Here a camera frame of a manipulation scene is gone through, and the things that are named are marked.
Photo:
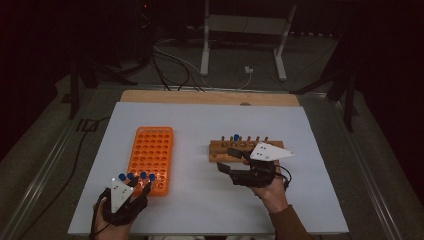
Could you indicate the black stand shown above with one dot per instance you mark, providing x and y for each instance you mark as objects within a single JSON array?
[
  {"x": 74, "y": 96},
  {"x": 349, "y": 106}
]

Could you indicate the person's right hand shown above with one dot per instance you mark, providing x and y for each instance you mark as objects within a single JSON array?
[{"x": 271, "y": 196}]

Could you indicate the white plug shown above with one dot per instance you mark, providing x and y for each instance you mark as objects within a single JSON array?
[{"x": 248, "y": 70}]

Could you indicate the white metal stand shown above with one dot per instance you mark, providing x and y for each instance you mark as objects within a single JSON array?
[{"x": 246, "y": 25}]

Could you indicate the blue-capped test tube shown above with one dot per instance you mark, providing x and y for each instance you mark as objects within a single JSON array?
[
  {"x": 122, "y": 176},
  {"x": 130, "y": 175},
  {"x": 143, "y": 174},
  {"x": 236, "y": 137},
  {"x": 152, "y": 177}
]

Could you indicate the orange plastic tube rack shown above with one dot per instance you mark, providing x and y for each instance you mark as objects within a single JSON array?
[{"x": 151, "y": 156}]

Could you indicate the black power strip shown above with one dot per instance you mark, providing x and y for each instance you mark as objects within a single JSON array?
[{"x": 310, "y": 34}]

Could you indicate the white table mat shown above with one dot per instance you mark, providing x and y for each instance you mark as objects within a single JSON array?
[{"x": 200, "y": 200}]

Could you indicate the wooden tube rack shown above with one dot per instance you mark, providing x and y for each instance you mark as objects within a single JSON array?
[{"x": 218, "y": 146}]

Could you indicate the dark equipment rack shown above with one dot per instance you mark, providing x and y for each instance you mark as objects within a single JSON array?
[{"x": 144, "y": 26}]

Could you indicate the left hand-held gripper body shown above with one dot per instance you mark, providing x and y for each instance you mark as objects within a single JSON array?
[{"x": 120, "y": 196}]

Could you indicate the person's left hand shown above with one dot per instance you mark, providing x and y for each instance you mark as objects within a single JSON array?
[{"x": 113, "y": 231}]

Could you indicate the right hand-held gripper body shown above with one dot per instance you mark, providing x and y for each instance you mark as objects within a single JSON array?
[{"x": 256, "y": 173}]

